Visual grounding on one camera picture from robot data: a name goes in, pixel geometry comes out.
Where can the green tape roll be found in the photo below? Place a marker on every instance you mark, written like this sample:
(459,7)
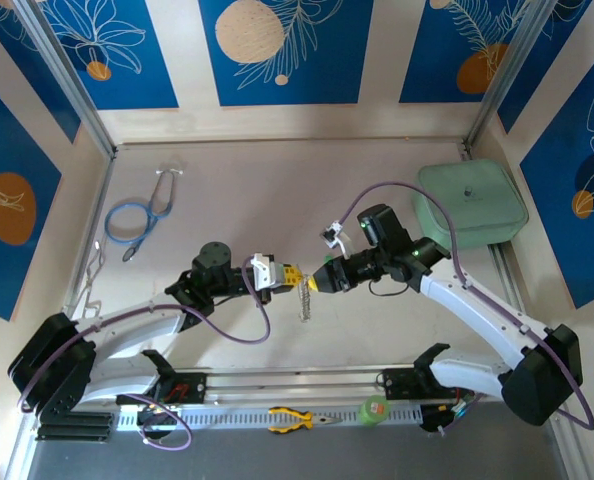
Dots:
(374,411)

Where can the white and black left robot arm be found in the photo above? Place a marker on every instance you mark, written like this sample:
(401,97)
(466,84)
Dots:
(127,330)

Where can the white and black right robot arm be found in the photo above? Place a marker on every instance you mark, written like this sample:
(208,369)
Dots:
(477,310)

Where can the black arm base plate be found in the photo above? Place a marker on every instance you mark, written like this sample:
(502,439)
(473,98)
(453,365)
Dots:
(397,385)
(192,387)

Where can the aluminium side rail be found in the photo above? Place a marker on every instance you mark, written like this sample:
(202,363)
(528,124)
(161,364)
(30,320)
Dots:
(508,280)
(92,215)

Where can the silver metal forceps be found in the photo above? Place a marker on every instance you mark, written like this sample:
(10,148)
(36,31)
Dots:
(91,280)

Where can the aluminium frame post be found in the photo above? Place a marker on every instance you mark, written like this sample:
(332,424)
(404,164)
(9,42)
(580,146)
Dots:
(70,80)
(509,75)

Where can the black aluminium extrusion bars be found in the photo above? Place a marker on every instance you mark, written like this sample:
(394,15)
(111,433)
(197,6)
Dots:
(77,427)

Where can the yellow and black pliers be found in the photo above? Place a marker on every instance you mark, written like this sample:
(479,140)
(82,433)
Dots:
(289,420)

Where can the blue stethoscope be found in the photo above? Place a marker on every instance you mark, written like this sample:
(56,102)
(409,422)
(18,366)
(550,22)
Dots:
(129,255)

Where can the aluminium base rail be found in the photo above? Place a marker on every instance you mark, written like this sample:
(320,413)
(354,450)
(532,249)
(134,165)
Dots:
(297,385)

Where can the mint green zipper case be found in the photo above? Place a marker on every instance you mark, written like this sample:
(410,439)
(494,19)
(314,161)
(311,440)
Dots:
(487,205)

